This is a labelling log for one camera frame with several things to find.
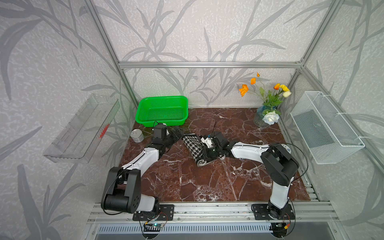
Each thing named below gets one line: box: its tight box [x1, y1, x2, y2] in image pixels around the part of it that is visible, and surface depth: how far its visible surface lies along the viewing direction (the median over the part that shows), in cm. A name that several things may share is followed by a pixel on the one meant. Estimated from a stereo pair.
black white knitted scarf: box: [182, 133, 217, 167], surface depth 88 cm
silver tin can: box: [130, 128, 144, 143], surface depth 101 cm
